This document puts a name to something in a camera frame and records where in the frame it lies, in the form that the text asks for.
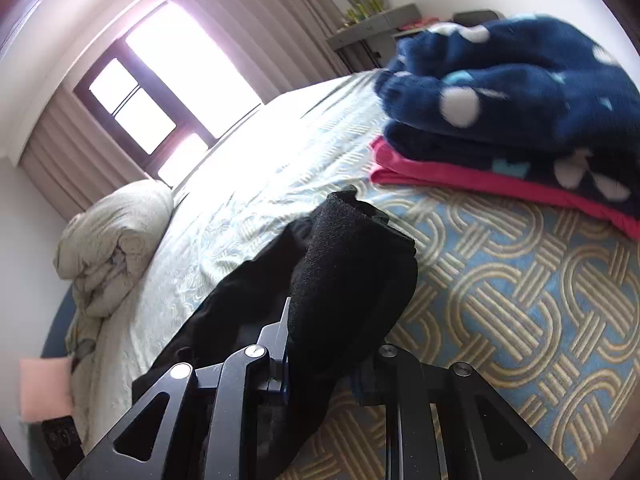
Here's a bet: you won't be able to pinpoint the bed with patterned sheet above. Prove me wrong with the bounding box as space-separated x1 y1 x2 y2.
65 67 640 476

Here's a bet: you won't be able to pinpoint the black pants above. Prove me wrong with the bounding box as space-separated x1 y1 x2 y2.
132 185 419 480

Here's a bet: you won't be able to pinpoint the beige curtain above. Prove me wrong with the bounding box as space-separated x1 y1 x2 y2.
17 85 151 222
165 0 352 107

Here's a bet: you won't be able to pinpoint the window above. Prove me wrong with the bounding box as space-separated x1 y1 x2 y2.
74 0 264 189

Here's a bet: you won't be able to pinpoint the navy polka-dot garment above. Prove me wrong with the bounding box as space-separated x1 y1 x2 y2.
374 14 640 204

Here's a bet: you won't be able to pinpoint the blue headboard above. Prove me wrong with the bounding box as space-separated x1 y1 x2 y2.
39 285 87 362

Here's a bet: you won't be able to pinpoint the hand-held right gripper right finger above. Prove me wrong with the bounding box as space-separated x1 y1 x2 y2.
350 342 577 480

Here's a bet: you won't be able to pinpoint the folded patterned duvet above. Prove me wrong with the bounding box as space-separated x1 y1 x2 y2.
54 179 175 319

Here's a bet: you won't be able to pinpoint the pink pillow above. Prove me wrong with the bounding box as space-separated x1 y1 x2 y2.
19 356 76 421

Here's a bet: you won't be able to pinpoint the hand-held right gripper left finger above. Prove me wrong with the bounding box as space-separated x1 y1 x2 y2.
65 299 292 480

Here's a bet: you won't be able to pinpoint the black box with round dials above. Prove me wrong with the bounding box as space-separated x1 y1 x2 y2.
40 412 86 467

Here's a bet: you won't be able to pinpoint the folded pink garment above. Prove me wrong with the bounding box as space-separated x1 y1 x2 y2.
370 137 640 241

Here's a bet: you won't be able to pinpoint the grey dressing table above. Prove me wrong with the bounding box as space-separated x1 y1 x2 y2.
327 2 422 68

